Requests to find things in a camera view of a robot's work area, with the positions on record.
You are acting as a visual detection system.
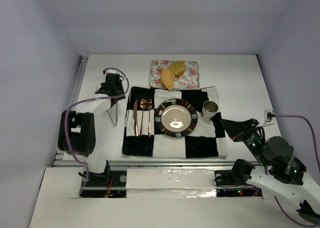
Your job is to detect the stainless steel serving tongs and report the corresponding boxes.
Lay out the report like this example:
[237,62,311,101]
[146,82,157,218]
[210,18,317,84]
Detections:
[107,99,119,127]

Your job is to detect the long bread piece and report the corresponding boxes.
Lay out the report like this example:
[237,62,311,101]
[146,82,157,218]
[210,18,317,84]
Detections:
[161,68,175,91]

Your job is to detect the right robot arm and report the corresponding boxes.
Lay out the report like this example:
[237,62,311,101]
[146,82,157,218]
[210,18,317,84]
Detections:
[213,118,320,228]

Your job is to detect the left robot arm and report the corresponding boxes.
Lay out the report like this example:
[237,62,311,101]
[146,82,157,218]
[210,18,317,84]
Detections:
[57,68,130,189]

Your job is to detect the round bread piece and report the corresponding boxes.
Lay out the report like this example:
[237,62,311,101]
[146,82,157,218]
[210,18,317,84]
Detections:
[167,61,186,78]

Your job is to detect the copper knife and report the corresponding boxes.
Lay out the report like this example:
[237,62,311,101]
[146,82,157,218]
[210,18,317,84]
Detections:
[133,99,139,137]

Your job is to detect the copper spoon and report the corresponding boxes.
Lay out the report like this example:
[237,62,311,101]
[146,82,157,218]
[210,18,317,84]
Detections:
[139,98,147,136]

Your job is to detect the metal cup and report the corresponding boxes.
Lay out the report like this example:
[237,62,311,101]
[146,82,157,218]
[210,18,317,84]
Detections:
[201,100,219,121]

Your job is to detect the copper fork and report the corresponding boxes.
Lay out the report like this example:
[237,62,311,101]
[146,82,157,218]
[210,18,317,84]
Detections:
[147,98,153,137]

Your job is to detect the black white checkered cloth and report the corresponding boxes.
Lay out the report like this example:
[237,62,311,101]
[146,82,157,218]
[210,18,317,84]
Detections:
[122,86,228,159]

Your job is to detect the dark rimmed ceramic plate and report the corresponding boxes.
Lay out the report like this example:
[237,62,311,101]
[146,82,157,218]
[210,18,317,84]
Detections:
[154,98,198,138]

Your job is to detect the floral rectangular tray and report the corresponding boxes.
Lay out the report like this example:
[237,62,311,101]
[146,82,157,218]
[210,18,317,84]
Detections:
[149,59,200,90]

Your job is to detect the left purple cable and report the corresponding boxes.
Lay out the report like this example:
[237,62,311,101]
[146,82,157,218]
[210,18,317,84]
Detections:
[63,67,130,196]

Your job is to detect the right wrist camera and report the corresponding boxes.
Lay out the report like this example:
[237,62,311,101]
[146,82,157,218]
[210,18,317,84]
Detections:
[257,109,275,128]

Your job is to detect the aluminium front rail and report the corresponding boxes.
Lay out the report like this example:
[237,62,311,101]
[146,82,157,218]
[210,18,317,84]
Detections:
[83,160,265,191]

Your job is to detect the aluminium rail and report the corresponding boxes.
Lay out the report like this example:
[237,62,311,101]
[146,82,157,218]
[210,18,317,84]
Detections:
[53,55,89,167]
[83,160,265,191]

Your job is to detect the aluminium left rail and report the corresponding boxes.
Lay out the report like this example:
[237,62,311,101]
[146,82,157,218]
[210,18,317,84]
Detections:
[53,55,89,167]

